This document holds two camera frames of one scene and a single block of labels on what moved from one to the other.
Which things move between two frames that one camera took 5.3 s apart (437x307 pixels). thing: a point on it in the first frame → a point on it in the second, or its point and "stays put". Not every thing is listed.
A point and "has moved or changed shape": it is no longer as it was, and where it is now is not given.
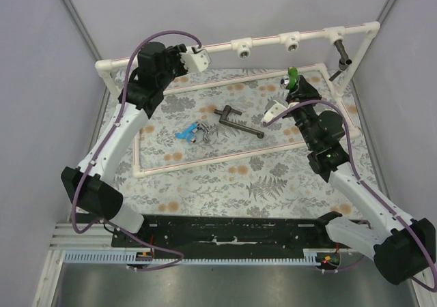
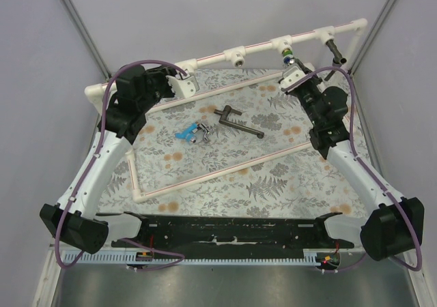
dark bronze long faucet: x=225 y=113 stays put
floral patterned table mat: x=208 y=153 stays put
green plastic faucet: x=293 y=73 has moved or changed shape
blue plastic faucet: x=187 y=134 stays put
